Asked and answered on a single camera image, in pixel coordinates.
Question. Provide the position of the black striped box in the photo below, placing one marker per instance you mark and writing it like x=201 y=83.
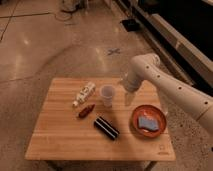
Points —
x=106 y=128

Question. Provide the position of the brown red pepper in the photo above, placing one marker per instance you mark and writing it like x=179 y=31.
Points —
x=86 y=111

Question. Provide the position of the wooden table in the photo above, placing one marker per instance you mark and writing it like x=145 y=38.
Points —
x=60 y=135

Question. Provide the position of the white bottle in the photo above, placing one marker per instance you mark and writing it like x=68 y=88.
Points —
x=84 y=94

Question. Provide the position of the orange ceramic bowl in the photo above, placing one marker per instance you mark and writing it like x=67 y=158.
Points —
x=150 y=112

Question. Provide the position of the blue sponge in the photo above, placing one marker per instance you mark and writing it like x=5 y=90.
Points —
x=148 y=124

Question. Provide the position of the black floor mat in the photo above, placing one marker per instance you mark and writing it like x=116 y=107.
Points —
x=130 y=25

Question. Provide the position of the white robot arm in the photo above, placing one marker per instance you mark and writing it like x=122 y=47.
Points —
x=194 y=102

